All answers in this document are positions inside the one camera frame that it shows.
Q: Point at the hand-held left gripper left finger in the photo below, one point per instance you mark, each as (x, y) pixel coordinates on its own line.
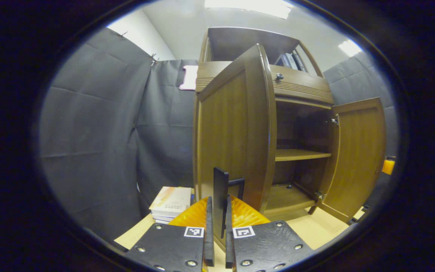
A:
(172, 245)

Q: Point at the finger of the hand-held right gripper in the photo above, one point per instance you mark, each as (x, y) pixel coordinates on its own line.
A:
(389, 166)

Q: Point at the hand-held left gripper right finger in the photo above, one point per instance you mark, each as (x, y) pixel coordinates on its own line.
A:
(266, 245)

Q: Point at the wooden cabinet door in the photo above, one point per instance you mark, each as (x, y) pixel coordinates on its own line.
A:
(357, 158)
(232, 132)

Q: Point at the wooden double-door shoe cabinet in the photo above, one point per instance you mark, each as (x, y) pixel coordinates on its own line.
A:
(300, 155)

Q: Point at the grey book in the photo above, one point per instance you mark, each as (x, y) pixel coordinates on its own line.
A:
(161, 219)

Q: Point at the wooden drawer with black knob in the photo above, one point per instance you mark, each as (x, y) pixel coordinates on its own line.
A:
(304, 85)

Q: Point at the small ceiling light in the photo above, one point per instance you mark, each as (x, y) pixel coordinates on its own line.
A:
(349, 48)

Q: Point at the dark blue book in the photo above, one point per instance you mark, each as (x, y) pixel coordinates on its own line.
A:
(300, 62)
(282, 60)
(291, 61)

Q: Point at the black backdrop cloth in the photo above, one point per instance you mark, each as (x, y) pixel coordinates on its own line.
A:
(89, 132)

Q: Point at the small metal clip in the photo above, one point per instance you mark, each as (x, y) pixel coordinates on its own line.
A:
(153, 57)
(123, 34)

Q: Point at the large rectangular ceiling light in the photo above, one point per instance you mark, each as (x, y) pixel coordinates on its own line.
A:
(255, 6)

